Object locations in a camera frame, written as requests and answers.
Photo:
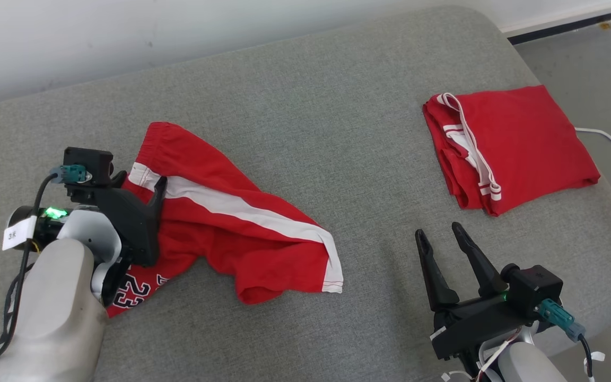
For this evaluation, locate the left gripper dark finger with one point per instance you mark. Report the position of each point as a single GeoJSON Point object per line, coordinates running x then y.
{"type": "Point", "coordinates": [159, 193]}

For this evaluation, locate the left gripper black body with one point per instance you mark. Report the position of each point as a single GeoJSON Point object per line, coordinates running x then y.
{"type": "Point", "coordinates": [130, 223]}

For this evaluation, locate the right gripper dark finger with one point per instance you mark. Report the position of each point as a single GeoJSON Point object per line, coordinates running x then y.
{"type": "Point", "coordinates": [435, 276]}
{"type": "Point", "coordinates": [483, 270]}

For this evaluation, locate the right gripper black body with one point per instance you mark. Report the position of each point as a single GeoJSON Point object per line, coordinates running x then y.
{"type": "Point", "coordinates": [475, 323]}

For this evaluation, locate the red basketball shorts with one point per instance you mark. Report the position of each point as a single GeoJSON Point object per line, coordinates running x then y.
{"type": "Point", "coordinates": [215, 233]}

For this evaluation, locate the red basketball jersey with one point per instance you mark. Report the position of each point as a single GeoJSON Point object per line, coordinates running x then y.
{"type": "Point", "coordinates": [528, 143]}

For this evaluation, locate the left white grey robot arm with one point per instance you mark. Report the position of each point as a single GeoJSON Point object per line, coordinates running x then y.
{"type": "Point", "coordinates": [56, 318]}

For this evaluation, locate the grey fabric mat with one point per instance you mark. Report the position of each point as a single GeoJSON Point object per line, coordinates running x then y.
{"type": "Point", "coordinates": [305, 132]}

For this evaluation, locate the white and black baseboard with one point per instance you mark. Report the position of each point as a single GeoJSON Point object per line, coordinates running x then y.
{"type": "Point", "coordinates": [565, 21]}

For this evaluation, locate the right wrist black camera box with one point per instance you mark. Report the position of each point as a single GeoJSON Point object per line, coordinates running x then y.
{"type": "Point", "coordinates": [536, 286]}

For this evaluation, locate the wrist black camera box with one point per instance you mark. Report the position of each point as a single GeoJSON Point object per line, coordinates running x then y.
{"type": "Point", "coordinates": [88, 159]}
{"type": "Point", "coordinates": [536, 286]}

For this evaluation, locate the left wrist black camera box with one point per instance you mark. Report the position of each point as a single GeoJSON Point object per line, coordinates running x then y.
{"type": "Point", "coordinates": [88, 159]}

